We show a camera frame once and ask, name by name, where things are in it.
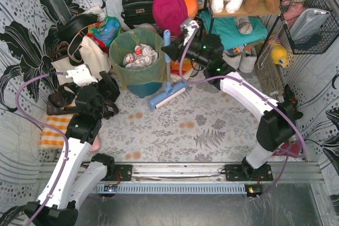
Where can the crumpled paper trash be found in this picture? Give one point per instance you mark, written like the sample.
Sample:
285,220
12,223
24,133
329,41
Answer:
142,57

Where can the wooden black frame shelf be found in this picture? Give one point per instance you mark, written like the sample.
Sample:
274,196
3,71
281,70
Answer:
208,19

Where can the teal folded cloth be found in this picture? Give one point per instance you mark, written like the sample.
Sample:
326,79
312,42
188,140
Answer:
230,36

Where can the yellow plush toy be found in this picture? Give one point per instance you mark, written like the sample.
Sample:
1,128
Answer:
278,52

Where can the orange plush toy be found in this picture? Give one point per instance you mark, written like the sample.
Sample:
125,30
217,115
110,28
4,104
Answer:
192,8

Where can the white sneaker right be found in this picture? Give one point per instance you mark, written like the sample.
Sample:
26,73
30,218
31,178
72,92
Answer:
248,60

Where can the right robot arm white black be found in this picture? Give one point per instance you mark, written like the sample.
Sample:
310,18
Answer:
275,120

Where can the pink rolled towel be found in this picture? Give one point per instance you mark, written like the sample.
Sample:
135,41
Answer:
95,147

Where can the white sneaker left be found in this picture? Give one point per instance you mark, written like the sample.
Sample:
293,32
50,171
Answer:
232,59

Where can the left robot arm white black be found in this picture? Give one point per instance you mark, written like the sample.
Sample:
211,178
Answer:
69,146

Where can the colourful printed bag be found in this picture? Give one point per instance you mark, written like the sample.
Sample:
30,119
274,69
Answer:
104,32

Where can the magenta cloth bag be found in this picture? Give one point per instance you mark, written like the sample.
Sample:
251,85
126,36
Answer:
170,14

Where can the rainbow striped cloth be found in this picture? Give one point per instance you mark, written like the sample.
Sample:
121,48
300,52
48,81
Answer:
187,70

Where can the black wire basket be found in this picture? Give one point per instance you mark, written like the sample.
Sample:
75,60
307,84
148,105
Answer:
317,43

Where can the yellow trash bag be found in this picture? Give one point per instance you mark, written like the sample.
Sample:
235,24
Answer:
124,44

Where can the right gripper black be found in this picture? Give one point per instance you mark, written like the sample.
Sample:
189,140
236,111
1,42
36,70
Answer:
180,47

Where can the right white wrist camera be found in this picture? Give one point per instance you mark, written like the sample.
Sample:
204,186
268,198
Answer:
189,28

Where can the metal base rail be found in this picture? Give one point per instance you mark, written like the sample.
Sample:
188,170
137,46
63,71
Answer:
171,178

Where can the black leather handbag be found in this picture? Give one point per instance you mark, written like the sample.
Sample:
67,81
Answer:
137,12

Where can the white sneaker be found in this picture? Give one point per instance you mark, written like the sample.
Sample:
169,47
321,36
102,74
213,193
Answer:
232,59
248,60

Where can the blue floor mop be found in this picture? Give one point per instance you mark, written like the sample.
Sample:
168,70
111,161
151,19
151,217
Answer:
171,90

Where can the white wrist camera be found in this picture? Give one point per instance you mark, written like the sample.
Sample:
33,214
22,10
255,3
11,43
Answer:
189,28
81,75

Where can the teal trash bin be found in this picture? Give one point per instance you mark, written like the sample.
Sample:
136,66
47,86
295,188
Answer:
146,89

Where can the brown patterned strap bag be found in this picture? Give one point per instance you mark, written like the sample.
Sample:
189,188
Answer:
63,101

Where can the orange white checkered towel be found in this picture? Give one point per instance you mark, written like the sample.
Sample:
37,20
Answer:
51,139

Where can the cream plush lamb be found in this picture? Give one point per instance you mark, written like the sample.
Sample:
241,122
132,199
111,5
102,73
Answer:
148,27

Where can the metal pole with handle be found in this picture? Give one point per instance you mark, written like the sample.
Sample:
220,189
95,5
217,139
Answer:
275,95

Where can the cream canvas tote bag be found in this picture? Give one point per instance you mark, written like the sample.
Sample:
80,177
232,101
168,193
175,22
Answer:
66,56

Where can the grey patterned ball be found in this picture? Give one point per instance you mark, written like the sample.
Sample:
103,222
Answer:
244,24

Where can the black hat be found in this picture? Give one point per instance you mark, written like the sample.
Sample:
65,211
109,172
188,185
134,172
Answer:
69,30

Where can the dark patterned cloth right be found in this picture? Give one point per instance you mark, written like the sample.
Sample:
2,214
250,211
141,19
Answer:
288,95

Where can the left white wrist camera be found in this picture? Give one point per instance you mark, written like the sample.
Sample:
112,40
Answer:
81,75

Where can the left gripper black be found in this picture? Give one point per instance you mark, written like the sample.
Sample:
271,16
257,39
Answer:
103,88

